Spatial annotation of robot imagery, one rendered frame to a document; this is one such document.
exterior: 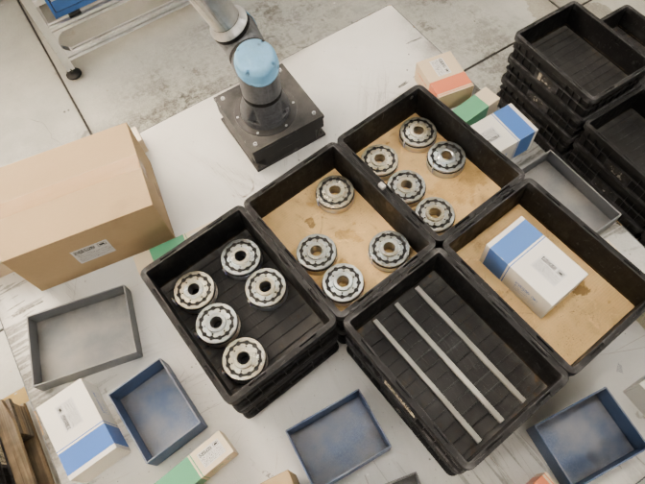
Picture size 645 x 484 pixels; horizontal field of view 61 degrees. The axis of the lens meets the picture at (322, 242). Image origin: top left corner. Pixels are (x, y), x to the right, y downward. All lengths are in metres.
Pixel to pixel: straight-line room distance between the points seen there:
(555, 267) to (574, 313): 0.13
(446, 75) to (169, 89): 1.62
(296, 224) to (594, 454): 0.90
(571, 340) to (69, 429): 1.19
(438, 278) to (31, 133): 2.30
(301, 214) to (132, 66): 1.91
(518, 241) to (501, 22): 2.00
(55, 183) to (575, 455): 1.48
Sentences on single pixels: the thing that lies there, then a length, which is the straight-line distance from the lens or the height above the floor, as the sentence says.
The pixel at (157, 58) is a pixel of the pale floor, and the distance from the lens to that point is 3.19.
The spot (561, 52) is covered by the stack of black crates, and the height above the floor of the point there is 0.49.
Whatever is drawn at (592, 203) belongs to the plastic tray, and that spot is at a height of 0.70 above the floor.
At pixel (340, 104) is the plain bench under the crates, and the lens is 1.85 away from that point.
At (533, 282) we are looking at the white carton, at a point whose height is 0.92.
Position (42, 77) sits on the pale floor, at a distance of 3.37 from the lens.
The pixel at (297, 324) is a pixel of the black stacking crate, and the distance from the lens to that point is 1.34.
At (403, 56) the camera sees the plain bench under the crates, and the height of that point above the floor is 0.70.
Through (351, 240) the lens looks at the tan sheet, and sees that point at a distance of 1.42.
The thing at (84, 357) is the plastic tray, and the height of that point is 0.70.
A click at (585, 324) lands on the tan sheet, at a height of 0.83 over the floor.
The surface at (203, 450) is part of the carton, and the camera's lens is 1.39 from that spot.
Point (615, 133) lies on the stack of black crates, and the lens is 2.36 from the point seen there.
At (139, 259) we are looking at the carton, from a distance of 1.59.
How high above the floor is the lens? 2.10
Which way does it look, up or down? 63 degrees down
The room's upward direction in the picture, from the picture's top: 8 degrees counter-clockwise
